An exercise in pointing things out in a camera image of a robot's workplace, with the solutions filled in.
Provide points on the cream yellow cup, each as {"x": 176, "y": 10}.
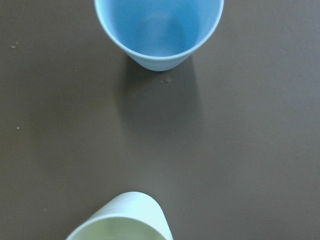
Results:
{"x": 129, "y": 216}

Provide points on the blue cup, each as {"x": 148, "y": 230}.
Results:
{"x": 159, "y": 34}

